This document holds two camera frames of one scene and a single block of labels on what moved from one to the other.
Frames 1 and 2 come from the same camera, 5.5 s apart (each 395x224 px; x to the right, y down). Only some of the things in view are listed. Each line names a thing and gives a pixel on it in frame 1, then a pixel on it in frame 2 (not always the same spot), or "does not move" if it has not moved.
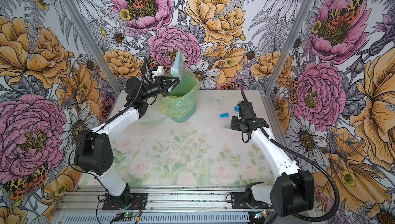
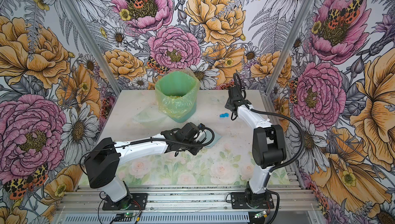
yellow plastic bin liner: x=182 y=99 does not move
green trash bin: x=180 y=105 does not move
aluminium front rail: x=184 y=199 does not move
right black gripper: x=234 y=119 → x=227 y=105
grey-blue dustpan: x=177 y=70 → x=209 y=136
